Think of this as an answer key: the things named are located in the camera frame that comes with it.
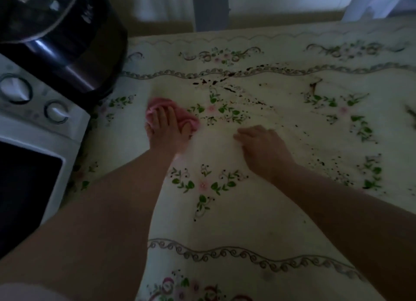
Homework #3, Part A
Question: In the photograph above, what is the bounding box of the person's left hand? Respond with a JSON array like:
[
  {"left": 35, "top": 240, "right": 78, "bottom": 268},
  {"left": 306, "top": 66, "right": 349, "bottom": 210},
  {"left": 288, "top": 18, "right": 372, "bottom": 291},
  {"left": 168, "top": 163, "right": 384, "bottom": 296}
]
[{"left": 145, "top": 105, "right": 196, "bottom": 155}]

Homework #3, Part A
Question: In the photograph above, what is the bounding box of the person's right hand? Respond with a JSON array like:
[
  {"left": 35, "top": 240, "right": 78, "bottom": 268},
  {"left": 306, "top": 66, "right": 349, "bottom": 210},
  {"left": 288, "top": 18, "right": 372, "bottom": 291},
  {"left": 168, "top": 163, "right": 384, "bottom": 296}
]
[{"left": 233, "top": 125, "right": 296, "bottom": 183}]

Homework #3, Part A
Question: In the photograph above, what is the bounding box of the pink cleaning cloth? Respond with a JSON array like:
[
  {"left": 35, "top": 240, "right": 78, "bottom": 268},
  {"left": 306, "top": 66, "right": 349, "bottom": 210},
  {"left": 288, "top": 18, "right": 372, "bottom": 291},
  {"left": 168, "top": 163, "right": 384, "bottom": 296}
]
[{"left": 145, "top": 98, "right": 201, "bottom": 134}]

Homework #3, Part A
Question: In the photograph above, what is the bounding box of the floral plastic tablecloth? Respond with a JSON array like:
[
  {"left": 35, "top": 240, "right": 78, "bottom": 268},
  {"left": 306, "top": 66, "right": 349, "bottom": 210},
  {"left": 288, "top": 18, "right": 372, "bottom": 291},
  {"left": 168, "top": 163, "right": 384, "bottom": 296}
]
[{"left": 63, "top": 16, "right": 416, "bottom": 301}]

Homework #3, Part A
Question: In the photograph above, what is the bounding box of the person's right forearm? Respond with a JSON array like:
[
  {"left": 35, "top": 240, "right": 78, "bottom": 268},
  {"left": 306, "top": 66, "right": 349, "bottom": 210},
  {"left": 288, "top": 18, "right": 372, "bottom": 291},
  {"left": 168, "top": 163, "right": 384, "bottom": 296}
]
[{"left": 268, "top": 163, "right": 416, "bottom": 301}]

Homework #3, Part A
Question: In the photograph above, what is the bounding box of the person's left forearm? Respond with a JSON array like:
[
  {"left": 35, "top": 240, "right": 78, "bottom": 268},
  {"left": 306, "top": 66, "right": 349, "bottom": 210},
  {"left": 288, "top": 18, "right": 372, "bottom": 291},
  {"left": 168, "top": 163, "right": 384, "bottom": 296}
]
[{"left": 0, "top": 147, "right": 182, "bottom": 301}]

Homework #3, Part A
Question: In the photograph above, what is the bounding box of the grey chair leg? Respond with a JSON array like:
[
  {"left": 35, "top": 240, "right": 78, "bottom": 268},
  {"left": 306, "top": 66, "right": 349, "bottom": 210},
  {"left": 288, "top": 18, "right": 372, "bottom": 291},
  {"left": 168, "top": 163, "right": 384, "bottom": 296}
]
[{"left": 192, "top": 0, "right": 231, "bottom": 32}]

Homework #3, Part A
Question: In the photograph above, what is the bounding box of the black rice cooker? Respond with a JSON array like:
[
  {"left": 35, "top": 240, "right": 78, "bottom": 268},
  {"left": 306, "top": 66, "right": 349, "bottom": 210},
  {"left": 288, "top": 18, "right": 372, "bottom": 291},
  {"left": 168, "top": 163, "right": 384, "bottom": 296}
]
[{"left": 0, "top": 0, "right": 128, "bottom": 108}]

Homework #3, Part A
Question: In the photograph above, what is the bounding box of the white microwave oven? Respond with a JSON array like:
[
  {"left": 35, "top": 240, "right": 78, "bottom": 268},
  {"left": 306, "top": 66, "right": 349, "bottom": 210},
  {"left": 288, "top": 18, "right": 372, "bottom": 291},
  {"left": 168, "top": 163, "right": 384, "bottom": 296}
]
[{"left": 0, "top": 53, "right": 91, "bottom": 259}]

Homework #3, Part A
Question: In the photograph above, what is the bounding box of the white chair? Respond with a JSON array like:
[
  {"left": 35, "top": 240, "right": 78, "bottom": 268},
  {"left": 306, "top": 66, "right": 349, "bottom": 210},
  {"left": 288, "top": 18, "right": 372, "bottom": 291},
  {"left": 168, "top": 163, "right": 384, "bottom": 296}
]
[{"left": 341, "top": 0, "right": 416, "bottom": 22}]

